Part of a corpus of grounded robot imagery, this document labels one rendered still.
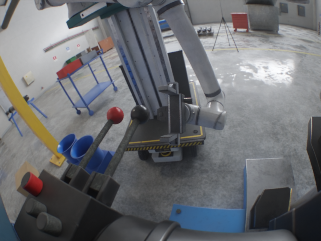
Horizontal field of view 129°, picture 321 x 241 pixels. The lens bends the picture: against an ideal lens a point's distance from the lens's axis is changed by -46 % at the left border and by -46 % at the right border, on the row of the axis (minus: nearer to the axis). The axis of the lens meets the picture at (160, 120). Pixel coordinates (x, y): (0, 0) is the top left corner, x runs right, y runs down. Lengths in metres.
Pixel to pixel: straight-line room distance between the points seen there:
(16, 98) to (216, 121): 2.09
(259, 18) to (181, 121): 7.80
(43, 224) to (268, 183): 1.12
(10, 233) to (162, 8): 0.69
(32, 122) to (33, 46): 9.84
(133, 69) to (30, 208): 1.04
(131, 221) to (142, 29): 1.03
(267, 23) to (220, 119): 7.76
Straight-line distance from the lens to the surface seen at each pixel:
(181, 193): 1.20
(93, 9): 0.90
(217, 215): 1.02
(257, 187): 1.08
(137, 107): 0.25
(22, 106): 2.11
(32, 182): 0.21
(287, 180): 1.20
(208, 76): 0.64
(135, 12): 1.06
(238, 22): 7.33
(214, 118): 0.60
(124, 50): 1.07
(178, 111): 0.46
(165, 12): 0.59
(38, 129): 2.18
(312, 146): 0.30
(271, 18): 8.25
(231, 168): 1.28
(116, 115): 0.28
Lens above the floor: 1.12
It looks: 39 degrees down
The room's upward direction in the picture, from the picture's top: 20 degrees counter-clockwise
